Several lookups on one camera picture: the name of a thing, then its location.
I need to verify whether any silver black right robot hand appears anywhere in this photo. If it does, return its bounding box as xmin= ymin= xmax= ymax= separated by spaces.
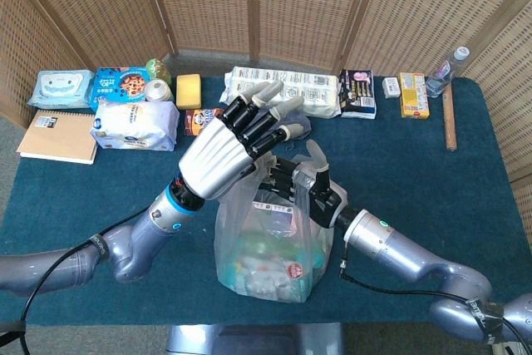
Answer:
xmin=257 ymin=140 xmax=349 ymax=229

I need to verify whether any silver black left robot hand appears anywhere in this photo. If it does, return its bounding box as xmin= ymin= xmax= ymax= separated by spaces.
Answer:
xmin=178 ymin=80 xmax=307 ymax=200

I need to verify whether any clear plastic shopping bag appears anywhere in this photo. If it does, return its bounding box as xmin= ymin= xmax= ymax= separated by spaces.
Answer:
xmin=214 ymin=153 xmax=336 ymax=303

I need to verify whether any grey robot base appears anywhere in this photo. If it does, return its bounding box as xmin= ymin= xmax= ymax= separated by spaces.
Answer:
xmin=165 ymin=323 xmax=346 ymax=355

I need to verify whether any multicolour box in bag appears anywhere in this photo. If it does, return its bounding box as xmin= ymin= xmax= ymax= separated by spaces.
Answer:
xmin=252 ymin=200 xmax=305 ymax=228

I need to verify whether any teal snack package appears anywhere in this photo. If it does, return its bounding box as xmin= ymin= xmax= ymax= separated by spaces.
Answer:
xmin=219 ymin=259 xmax=313 ymax=302

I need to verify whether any brown chocolate cookie box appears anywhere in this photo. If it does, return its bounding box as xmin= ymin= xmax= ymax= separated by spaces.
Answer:
xmin=184 ymin=108 xmax=225 ymax=138

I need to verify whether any yellow sponge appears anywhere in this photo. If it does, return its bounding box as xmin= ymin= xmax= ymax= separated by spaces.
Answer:
xmin=175 ymin=73 xmax=204 ymax=111

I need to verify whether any grey cloth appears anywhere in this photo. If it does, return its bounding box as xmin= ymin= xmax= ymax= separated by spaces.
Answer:
xmin=285 ymin=111 xmax=313 ymax=152

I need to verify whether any white lavender tissue pack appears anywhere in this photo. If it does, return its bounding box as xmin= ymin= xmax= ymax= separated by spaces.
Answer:
xmin=89 ymin=100 xmax=180 ymax=152

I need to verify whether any blue carpet table cover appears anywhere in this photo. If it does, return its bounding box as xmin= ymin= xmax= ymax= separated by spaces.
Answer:
xmin=0 ymin=76 xmax=528 ymax=327

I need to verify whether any long white paper roll pack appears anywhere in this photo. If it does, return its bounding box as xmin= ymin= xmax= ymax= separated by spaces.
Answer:
xmin=219 ymin=66 xmax=342 ymax=120

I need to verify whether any dark battery package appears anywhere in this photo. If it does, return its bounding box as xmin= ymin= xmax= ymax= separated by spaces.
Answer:
xmin=338 ymin=68 xmax=377 ymax=120

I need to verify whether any blue cookie package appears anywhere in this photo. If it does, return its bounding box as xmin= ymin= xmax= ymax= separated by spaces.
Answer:
xmin=89 ymin=66 xmax=149 ymax=111

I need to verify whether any small white box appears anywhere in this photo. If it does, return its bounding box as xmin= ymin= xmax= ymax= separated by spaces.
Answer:
xmin=382 ymin=76 xmax=401 ymax=100

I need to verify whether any yellow box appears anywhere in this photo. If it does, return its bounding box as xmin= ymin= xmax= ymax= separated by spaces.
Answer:
xmin=399 ymin=71 xmax=431 ymax=121

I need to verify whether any wooden stick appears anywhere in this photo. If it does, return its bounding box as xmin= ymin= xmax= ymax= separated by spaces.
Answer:
xmin=441 ymin=82 xmax=458 ymax=152

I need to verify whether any brown spiral notebook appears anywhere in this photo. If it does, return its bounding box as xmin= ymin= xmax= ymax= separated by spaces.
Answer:
xmin=16 ymin=109 xmax=99 ymax=165

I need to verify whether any clear water bottle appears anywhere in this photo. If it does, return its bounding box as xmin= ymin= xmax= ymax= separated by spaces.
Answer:
xmin=424 ymin=46 xmax=471 ymax=99

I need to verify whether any light blue wet wipes pack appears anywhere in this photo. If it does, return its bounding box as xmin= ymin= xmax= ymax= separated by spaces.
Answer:
xmin=27 ymin=69 xmax=96 ymax=109

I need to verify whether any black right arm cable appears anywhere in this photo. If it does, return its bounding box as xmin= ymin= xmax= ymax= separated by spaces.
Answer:
xmin=339 ymin=234 xmax=532 ymax=355

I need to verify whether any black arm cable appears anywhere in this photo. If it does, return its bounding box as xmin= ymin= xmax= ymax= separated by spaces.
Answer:
xmin=0 ymin=205 xmax=150 ymax=355
xmin=339 ymin=234 xmax=532 ymax=355

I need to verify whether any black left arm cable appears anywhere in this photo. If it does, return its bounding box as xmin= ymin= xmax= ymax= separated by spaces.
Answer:
xmin=0 ymin=205 xmax=150 ymax=355

